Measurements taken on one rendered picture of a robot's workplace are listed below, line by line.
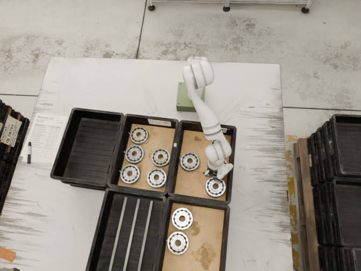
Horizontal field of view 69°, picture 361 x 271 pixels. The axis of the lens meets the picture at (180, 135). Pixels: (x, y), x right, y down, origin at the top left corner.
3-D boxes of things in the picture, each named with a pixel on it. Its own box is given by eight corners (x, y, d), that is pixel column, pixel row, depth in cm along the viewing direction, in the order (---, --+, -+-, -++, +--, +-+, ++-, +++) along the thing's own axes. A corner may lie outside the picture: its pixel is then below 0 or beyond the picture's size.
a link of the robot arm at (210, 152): (208, 170, 115) (226, 163, 116) (209, 161, 101) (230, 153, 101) (202, 156, 117) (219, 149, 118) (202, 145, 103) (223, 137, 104)
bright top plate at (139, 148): (128, 143, 142) (127, 143, 141) (145, 146, 141) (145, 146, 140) (123, 161, 139) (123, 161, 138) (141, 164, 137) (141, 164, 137)
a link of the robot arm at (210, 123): (200, 137, 99) (222, 132, 98) (179, 69, 90) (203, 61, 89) (199, 129, 107) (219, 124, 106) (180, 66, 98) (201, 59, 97)
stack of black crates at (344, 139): (305, 137, 212) (332, 113, 170) (344, 140, 209) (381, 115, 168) (310, 187, 198) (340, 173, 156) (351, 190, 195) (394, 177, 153)
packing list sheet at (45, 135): (34, 112, 170) (33, 112, 170) (67, 114, 168) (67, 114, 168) (19, 161, 159) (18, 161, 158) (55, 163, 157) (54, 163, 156)
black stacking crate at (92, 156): (81, 116, 155) (72, 107, 144) (129, 122, 152) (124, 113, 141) (60, 182, 141) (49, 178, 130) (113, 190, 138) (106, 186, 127)
